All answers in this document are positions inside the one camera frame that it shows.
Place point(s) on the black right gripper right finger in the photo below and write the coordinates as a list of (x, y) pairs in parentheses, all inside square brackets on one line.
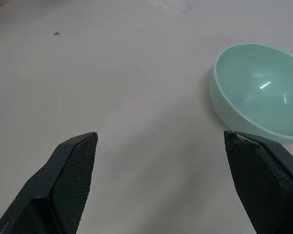
[(261, 180)]

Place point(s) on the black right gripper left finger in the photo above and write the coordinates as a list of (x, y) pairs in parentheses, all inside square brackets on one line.
[(63, 185)]

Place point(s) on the green plastic bowl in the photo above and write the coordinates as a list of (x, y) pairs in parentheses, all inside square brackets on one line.
[(256, 97)]

